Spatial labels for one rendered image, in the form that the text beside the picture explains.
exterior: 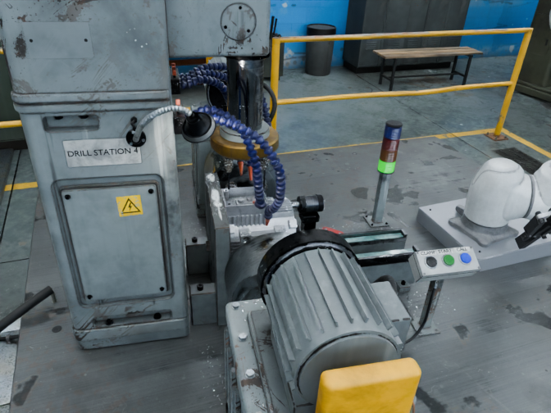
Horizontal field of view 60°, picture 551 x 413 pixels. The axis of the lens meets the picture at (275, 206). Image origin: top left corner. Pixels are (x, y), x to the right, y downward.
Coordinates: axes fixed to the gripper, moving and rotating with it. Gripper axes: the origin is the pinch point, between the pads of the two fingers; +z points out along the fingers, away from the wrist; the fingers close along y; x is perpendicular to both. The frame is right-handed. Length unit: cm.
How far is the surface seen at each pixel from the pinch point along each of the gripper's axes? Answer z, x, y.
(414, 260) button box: 12.2, -1.4, 25.4
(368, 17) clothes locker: 294, -430, -171
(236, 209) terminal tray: 16, -23, 70
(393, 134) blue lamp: 27, -53, 10
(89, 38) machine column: -32, -36, 99
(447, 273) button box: 10.6, 3.5, 18.4
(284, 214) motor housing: 20, -22, 56
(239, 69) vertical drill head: -17, -43, 69
